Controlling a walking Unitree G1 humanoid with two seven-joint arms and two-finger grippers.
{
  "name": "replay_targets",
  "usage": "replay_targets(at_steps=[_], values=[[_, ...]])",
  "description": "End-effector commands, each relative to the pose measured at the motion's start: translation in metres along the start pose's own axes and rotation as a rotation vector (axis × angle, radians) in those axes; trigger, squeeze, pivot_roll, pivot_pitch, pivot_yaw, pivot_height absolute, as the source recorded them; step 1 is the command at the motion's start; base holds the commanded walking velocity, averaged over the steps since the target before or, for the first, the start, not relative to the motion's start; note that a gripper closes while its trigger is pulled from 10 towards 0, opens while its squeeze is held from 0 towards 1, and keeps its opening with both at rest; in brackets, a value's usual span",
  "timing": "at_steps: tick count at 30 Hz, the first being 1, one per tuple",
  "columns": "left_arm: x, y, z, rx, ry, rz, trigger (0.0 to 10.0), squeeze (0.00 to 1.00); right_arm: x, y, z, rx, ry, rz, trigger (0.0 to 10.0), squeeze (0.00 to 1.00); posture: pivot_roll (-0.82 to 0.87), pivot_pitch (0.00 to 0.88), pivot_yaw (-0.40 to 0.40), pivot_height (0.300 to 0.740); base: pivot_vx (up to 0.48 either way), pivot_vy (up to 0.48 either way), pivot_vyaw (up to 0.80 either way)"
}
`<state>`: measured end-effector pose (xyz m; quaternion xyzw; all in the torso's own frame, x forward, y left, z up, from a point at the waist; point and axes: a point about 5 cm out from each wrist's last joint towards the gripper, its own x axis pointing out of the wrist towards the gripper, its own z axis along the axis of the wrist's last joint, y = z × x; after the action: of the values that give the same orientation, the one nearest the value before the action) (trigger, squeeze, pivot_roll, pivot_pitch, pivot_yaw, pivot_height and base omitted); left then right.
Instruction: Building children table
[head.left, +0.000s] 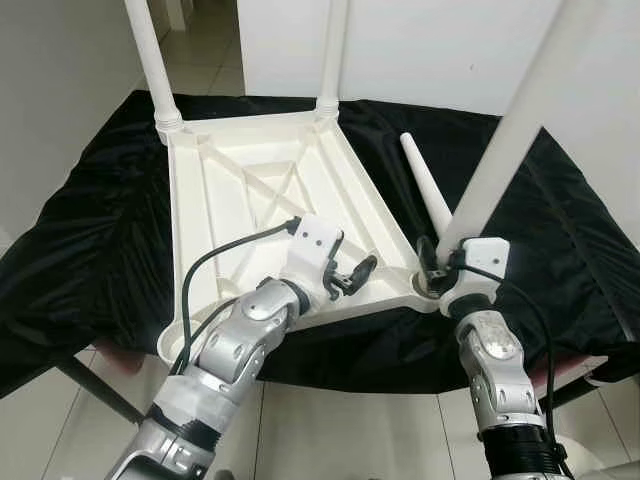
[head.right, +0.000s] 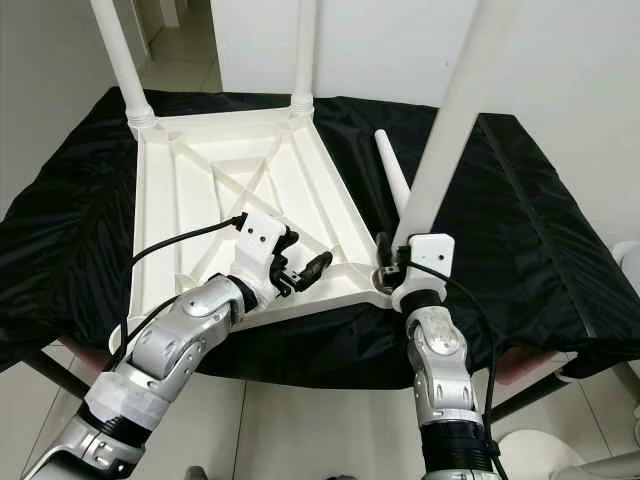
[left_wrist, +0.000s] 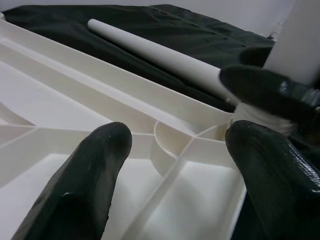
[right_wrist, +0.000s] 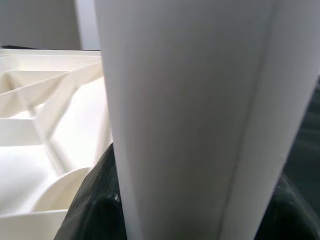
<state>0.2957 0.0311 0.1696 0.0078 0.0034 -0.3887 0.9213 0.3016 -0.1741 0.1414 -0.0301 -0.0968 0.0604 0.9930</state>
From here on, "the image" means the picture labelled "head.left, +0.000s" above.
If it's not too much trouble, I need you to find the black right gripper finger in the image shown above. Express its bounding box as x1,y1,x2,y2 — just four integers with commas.
415,237,441,291

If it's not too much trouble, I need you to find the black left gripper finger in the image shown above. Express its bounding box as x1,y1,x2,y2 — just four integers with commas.
345,255,379,296

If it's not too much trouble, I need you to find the white plastic table top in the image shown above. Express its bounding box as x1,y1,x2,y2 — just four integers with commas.
155,105,441,363

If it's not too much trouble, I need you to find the white plastic table leg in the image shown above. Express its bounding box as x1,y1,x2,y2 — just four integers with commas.
123,0,186,141
315,0,349,119
435,0,608,256
400,132,453,236

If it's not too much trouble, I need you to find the pink folding table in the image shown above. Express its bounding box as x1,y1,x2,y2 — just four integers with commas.
95,340,606,386

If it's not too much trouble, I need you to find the white round stand base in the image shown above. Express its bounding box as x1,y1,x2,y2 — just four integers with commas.
555,435,640,480

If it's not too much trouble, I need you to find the black cloth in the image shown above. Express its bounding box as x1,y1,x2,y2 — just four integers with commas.
0,90,640,396

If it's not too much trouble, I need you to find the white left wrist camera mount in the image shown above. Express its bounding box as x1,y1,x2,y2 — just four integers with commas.
280,213,344,306

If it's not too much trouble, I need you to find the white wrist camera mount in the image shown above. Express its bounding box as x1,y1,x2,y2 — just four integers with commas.
440,237,511,319
280,213,344,306

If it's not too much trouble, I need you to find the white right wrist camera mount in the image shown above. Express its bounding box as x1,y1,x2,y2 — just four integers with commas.
440,237,511,319

